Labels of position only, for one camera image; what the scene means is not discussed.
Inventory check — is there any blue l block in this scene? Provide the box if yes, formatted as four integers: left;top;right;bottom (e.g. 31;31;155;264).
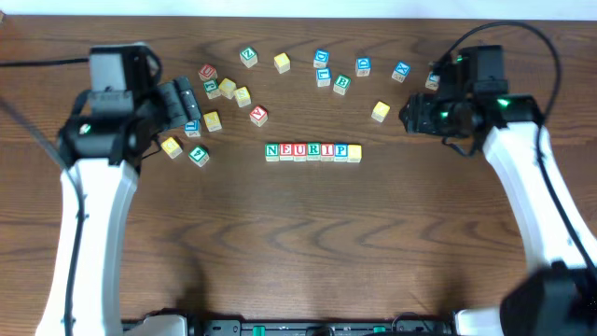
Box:
184;119;201;137
316;67;331;87

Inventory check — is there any red I block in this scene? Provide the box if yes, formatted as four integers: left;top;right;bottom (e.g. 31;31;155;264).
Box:
320;143;335;161

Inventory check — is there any blue X block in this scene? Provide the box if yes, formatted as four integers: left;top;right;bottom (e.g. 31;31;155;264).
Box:
391;62;410;83

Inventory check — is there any yellow s block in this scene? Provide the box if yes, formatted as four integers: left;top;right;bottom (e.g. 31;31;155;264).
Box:
347;144;363;163
233;87;252;107

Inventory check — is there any yellow C block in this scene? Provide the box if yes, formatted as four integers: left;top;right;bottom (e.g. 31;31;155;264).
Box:
218;77;237;100

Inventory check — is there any yellow block far left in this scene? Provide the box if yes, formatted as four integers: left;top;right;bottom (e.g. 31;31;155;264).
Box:
160;136;183;159

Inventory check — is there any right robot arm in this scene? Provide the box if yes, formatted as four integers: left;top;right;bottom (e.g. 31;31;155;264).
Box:
399;46;596;335

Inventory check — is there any red u block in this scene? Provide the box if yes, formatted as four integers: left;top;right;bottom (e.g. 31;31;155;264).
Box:
198;63;217;82
292;143;307;161

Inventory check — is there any green R block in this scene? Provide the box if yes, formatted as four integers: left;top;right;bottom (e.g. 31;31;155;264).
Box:
307;142;321;161

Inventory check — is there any green 4 block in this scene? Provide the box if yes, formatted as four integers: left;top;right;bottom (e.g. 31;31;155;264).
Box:
188;146;210;167

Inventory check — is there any blue 2 block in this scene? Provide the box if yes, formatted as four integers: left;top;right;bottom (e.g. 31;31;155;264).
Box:
424;71;440;91

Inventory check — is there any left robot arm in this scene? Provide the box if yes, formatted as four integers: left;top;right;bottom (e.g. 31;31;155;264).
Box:
35;43;201;335

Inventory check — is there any yellow K block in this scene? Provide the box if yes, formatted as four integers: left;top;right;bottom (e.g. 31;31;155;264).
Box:
203;111;222;132

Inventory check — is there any yellow O block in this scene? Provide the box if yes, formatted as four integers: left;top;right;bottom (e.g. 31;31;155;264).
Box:
274;52;291;74

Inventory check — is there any blue L block centre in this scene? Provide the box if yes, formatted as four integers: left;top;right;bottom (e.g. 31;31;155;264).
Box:
316;67;331;87

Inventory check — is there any blue P block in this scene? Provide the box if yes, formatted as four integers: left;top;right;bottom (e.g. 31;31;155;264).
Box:
334;143;348;162

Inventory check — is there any blue D block right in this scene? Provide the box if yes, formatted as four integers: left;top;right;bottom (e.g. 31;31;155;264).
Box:
355;57;371;77

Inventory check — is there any blue D block top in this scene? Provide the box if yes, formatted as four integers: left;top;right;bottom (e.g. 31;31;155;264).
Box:
313;49;329;68

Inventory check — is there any green N block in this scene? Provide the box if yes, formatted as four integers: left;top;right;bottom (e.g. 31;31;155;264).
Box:
265;143;280;162

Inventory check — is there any red A block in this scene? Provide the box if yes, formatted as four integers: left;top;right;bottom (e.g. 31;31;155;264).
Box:
249;105;269;127

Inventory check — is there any blue L block left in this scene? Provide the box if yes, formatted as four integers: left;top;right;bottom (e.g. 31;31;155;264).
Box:
184;119;201;137

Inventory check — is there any red E block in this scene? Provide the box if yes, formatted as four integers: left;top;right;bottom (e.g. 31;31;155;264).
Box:
279;143;294;161

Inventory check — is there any plain yellow block centre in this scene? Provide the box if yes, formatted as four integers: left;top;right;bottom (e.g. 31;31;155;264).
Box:
371;101;391;122

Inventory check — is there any green Z block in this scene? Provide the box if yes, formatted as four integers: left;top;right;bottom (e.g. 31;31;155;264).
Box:
240;47;258;68

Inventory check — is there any green B block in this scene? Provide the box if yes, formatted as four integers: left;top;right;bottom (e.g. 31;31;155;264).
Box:
333;75;352;95

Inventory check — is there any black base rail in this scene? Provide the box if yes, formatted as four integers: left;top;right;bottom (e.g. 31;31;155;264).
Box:
121;318;458;336

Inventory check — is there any blue d block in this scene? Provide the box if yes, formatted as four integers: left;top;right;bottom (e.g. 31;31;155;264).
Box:
355;57;371;77
313;49;329;68

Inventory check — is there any green J block left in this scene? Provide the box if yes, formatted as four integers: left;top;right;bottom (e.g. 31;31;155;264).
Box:
203;79;221;99

